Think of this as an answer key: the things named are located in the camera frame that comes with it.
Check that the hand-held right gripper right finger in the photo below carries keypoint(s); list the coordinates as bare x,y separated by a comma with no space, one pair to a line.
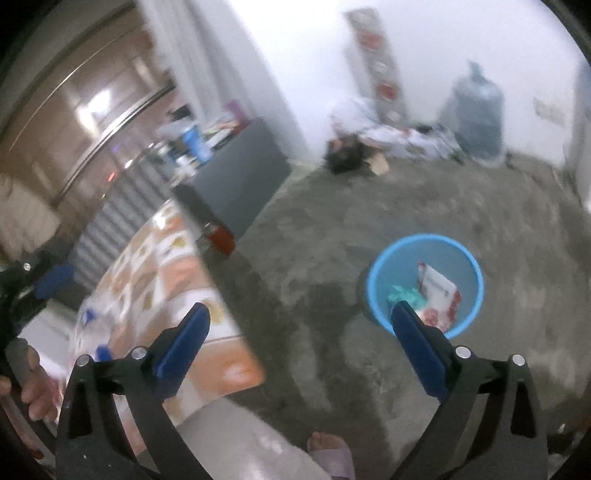
422,350

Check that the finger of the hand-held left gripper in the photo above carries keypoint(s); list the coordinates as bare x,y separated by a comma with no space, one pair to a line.
53,279

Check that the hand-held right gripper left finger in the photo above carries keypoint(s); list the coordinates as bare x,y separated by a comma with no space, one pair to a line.
182,350

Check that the teal plastic bag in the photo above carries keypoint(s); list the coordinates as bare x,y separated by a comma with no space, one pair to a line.
406,295

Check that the red and white paper bag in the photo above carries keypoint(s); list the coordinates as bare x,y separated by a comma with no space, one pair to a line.
438,288

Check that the clear bottle with blue cap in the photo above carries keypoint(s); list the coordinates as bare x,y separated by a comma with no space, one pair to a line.
102,354

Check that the blue plastic basket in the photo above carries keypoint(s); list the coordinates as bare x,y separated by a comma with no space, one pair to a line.
443,251

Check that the person's left hand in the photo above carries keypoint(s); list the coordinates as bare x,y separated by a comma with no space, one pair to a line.
39,397

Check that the metal railing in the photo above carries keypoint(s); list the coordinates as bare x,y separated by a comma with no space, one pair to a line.
120,212

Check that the small red object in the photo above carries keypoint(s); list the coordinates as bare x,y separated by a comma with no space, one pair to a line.
221,237

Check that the person's foot in slipper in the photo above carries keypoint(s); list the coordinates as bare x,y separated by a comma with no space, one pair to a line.
330,454

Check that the brown cardboard piece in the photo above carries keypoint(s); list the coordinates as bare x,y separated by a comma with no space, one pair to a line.
379,164

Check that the grey cabinet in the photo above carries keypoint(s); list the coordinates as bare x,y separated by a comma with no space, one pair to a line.
244,166

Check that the blue detergent bottle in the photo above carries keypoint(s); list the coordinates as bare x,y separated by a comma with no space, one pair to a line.
196,145

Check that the printed white cloth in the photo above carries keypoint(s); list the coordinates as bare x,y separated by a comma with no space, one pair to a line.
420,141

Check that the dark box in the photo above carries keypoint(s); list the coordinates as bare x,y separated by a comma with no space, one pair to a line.
346,154

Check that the purple cup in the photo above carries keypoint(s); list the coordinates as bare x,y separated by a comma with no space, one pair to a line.
234,113

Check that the white shopping bag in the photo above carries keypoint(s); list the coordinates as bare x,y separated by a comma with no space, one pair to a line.
355,115

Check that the large water jug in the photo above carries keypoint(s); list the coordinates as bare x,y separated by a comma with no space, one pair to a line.
475,110

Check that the tall patterned panel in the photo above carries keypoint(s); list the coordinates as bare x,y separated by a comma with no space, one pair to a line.
378,60

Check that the wall socket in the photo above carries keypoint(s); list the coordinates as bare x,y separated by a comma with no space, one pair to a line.
549,110

